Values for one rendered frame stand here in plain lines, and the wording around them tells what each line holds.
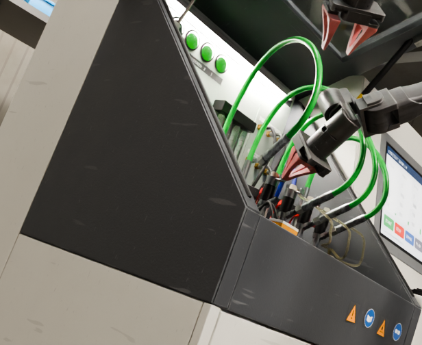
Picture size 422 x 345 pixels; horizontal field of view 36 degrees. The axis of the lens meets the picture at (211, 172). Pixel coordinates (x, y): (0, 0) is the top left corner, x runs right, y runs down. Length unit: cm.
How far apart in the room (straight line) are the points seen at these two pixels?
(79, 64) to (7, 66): 184
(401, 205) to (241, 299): 107
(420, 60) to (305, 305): 247
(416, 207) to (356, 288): 86
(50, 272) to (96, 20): 61
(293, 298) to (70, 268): 42
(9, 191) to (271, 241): 69
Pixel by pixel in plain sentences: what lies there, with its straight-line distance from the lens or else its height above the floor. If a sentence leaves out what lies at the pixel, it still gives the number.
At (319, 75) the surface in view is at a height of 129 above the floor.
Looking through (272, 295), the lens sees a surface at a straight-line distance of 110.
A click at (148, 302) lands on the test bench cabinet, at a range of 109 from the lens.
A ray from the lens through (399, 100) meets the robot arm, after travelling 137.
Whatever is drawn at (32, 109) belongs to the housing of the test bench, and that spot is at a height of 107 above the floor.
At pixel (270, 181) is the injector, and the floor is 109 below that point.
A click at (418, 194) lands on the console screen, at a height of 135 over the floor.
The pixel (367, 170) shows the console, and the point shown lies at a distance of 186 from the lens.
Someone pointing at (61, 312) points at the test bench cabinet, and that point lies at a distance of 125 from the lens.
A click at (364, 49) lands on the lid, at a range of 189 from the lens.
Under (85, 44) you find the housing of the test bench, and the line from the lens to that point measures 156.
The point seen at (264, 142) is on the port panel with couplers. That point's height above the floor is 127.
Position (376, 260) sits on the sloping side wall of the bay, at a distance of 163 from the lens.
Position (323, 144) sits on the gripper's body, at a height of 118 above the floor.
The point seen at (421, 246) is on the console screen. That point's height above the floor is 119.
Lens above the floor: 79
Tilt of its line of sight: 11 degrees up
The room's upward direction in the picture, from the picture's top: 21 degrees clockwise
